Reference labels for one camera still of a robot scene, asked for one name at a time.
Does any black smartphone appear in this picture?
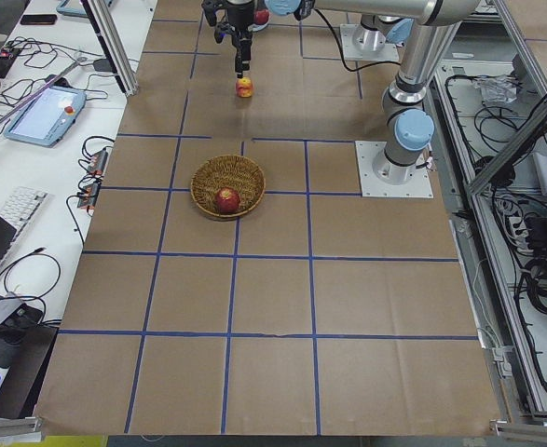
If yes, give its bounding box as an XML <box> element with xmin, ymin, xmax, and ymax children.
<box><xmin>20</xmin><ymin>14</ymin><xmax>57</xmax><ymax>26</ymax></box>

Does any white keyboard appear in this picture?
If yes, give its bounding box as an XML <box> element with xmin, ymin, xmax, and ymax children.
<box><xmin>0</xmin><ymin>186</ymin><xmax>48</xmax><ymax>242</ymax></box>

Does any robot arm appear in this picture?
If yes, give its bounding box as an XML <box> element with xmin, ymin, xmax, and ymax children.
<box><xmin>266</xmin><ymin>0</ymin><xmax>478</xmax><ymax>185</ymax></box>

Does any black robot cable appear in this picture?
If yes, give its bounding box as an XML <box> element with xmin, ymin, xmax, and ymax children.
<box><xmin>300</xmin><ymin>0</ymin><xmax>398</xmax><ymax>74</ymax></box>

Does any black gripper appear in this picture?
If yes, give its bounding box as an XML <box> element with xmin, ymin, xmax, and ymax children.
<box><xmin>201</xmin><ymin>0</ymin><xmax>256</xmax><ymax>78</ymax></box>

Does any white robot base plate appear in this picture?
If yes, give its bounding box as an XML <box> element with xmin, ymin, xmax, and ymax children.
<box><xmin>355</xmin><ymin>141</ymin><xmax>433</xmax><ymax>199</ymax></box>

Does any woven wicker basket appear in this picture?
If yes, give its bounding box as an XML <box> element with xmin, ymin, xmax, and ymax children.
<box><xmin>190</xmin><ymin>155</ymin><xmax>266</xmax><ymax>221</ymax></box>

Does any red apple in basket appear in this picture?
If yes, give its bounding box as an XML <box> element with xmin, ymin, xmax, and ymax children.
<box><xmin>215</xmin><ymin>187</ymin><xmax>240</xmax><ymax>214</ymax></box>

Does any aluminium frame post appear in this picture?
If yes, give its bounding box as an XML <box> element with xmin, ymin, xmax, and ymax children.
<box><xmin>81</xmin><ymin>0</ymin><xmax>139</xmax><ymax>97</ymax></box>

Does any red yellow apple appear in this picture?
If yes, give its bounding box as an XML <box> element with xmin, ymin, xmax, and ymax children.
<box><xmin>235</xmin><ymin>77</ymin><xmax>253</xmax><ymax>99</ymax></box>

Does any blue teach pendant tablet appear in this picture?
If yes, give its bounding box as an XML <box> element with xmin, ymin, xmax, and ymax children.
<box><xmin>4</xmin><ymin>87</ymin><xmax>87</xmax><ymax>147</ymax></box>

